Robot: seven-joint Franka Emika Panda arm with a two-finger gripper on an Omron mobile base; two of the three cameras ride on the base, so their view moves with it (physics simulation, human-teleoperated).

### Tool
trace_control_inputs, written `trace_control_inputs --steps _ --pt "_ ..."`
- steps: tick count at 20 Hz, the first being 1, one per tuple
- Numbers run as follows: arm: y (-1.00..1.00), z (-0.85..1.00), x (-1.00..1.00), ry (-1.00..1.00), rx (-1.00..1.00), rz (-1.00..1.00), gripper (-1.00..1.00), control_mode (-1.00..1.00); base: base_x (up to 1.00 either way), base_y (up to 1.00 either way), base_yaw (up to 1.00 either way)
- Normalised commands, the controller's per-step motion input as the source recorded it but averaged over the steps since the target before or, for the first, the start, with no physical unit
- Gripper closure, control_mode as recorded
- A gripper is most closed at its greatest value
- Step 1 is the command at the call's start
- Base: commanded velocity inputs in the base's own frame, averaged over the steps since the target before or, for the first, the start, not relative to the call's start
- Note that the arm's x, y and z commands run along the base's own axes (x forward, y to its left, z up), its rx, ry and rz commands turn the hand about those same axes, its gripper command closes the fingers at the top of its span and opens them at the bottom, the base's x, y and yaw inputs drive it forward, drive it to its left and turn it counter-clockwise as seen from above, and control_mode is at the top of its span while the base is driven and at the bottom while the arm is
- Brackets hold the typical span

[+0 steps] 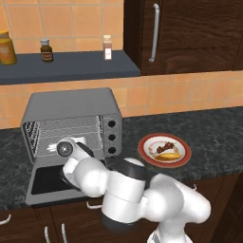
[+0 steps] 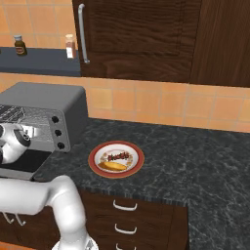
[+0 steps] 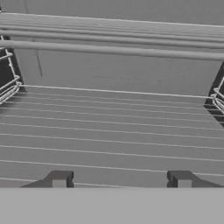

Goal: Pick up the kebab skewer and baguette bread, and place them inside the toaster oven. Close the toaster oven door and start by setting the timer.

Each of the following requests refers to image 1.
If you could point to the dark grey wall shelf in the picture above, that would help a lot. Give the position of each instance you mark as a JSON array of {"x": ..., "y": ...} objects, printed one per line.
[{"x": 72, "y": 66}]

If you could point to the red rimmed white plate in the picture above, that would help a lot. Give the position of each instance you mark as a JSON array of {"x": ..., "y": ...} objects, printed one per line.
[{"x": 147, "y": 148}]

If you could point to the brown bottle grey cap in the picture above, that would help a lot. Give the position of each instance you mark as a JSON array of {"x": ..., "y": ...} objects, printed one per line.
[{"x": 46, "y": 52}]

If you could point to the golden baguette bread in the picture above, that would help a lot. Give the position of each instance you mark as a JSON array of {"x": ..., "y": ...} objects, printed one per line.
[{"x": 169, "y": 156}]

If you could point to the black toaster oven knob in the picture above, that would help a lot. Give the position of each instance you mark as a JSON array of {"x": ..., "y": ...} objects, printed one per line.
[
  {"x": 111, "y": 123},
  {"x": 112, "y": 150},
  {"x": 111, "y": 137}
]

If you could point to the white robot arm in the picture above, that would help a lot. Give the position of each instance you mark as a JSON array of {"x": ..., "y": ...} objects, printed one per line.
[{"x": 126, "y": 190}]

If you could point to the dark wood base cupboard door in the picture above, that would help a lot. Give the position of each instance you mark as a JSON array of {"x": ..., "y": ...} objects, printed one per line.
[
  {"x": 224, "y": 209},
  {"x": 79, "y": 228}
]

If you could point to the brown kebab skewer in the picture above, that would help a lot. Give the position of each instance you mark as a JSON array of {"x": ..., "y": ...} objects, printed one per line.
[{"x": 165, "y": 147}]

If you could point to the dark wood drawer front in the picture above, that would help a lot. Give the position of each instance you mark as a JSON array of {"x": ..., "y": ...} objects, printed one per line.
[{"x": 19, "y": 231}]

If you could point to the pale spice shaker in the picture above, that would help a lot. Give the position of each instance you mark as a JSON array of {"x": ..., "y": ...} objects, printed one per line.
[{"x": 107, "y": 47}]

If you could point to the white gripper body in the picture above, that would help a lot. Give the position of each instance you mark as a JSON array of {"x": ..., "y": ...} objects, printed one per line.
[{"x": 52, "y": 147}]

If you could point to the yellow jar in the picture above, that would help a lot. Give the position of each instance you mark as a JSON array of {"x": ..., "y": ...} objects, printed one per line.
[{"x": 6, "y": 49}]

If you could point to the toaster oven glass door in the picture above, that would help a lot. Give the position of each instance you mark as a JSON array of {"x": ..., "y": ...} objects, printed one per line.
[{"x": 46, "y": 182}]

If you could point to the grey toaster oven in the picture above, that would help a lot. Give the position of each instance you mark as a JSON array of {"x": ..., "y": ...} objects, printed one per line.
[{"x": 72, "y": 102}]

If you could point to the dark wood wall cupboard door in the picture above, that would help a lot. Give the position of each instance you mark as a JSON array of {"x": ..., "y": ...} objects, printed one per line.
[{"x": 196, "y": 34}]

